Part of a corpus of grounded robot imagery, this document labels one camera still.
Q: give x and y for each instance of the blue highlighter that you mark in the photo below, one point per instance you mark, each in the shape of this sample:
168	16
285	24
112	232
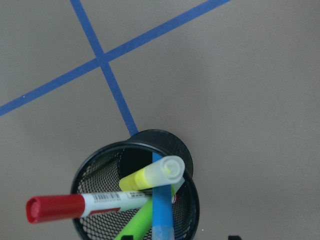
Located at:
162	211

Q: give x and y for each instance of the yellow highlighter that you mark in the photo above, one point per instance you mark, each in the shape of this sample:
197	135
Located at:
155	175

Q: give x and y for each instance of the red white marker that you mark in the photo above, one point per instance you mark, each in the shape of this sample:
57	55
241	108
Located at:
40	209

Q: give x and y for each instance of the green highlighter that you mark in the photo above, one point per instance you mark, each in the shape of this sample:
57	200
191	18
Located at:
141	222

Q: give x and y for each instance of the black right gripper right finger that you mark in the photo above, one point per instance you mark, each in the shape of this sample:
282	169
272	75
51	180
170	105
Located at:
234	237

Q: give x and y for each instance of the black mesh pen cup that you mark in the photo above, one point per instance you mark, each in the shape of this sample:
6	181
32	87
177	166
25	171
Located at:
103	169

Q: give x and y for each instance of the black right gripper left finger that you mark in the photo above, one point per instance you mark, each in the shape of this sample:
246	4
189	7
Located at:
127	237

